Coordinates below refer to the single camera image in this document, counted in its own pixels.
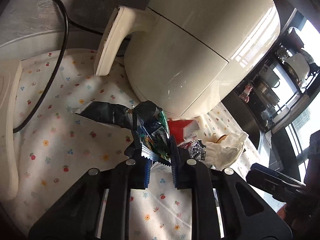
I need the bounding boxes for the white paper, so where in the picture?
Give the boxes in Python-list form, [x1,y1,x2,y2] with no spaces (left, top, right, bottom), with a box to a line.
[203,132,248,171]

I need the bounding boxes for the cream induction cooker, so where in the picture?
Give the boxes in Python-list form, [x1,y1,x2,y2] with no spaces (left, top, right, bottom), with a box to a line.
[0,59,22,201]

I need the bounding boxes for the silver foil ball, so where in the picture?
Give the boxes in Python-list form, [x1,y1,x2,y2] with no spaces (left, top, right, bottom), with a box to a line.
[187,139,206,161]

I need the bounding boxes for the pink small figurine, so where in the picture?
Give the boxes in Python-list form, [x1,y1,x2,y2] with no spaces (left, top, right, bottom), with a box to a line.
[239,84,253,103]

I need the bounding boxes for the red small packet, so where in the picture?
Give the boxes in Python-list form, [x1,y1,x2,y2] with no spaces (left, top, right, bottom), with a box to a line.
[168,119,200,145]

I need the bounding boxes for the dark printed wrapper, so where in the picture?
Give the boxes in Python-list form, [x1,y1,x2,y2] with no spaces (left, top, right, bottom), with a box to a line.
[72,101,171,166]

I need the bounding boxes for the cream air fryer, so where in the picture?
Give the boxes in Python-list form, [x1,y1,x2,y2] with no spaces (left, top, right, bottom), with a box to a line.
[94,0,280,119]

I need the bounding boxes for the black power cable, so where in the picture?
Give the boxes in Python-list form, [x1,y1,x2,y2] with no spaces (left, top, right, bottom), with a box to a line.
[12,0,106,133]

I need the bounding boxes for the stainless steel sink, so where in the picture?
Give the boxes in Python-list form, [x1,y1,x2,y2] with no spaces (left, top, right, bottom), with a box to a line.
[222,91,261,150]

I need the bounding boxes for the black dish rack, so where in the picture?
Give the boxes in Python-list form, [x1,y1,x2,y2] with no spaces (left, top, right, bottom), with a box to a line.
[235,27,319,132]

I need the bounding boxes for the floral white tablecloth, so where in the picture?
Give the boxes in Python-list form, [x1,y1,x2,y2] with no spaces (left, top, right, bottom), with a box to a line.
[0,48,271,240]

